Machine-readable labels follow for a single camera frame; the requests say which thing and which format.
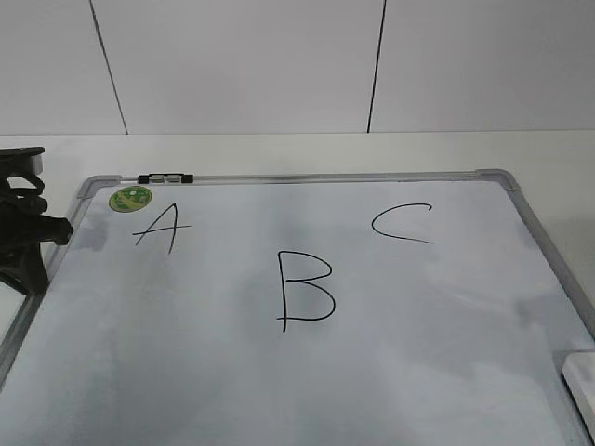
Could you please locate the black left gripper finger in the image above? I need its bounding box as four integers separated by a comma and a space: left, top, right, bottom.
1, 243, 49, 295

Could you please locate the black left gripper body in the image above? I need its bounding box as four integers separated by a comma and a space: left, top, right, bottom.
1, 172, 73, 260

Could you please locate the white whiteboard eraser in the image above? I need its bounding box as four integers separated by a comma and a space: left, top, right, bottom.
562, 351, 595, 438

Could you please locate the round green magnet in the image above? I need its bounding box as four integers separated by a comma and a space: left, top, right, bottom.
109, 186, 152, 213

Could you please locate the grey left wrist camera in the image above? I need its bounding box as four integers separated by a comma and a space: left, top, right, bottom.
0, 147, 45, 177

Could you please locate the white whiteboard with grey frame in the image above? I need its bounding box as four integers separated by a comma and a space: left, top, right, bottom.
1, 170, 594, 445

